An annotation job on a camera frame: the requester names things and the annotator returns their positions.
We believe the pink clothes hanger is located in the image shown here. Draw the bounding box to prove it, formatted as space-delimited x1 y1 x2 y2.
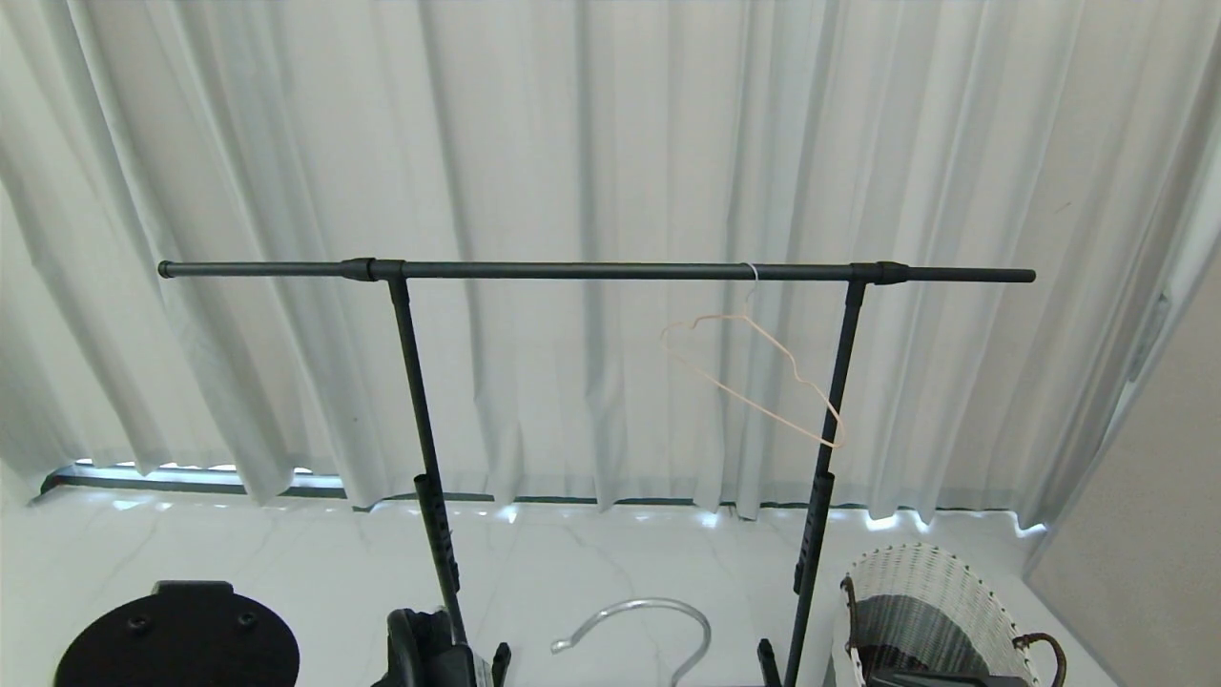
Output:
660 263 847 450
550 597 714 687

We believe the black clothes rack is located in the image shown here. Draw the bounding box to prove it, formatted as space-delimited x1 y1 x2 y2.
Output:
155 258 1039 687

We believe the white laundry basket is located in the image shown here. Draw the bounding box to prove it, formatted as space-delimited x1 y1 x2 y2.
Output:
830 544 1069 687

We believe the white curtain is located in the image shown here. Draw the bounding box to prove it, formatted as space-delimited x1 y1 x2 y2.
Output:
0 0 1221 531

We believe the black cable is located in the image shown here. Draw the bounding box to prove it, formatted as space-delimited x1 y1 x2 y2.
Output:
384 607 459 687

